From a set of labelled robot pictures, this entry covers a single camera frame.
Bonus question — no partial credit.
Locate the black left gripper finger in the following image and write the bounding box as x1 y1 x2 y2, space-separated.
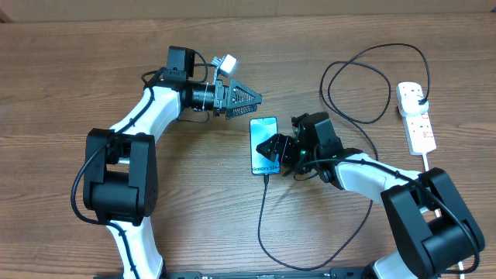
227 78 262 105
226 104 257 119

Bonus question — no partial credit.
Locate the Samsung Galaxy smartphone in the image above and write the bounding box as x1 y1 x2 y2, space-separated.
250 116 280 175

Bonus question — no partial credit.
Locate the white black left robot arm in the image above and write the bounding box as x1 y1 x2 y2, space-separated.
83 78 262 278

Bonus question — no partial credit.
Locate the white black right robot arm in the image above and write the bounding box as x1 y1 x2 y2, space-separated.
250 112 485 278

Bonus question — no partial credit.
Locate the white charger plug adapter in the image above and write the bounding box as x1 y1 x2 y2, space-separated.
398 95 429 117

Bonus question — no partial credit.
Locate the white power strip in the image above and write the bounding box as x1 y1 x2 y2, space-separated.
395 81 438 157

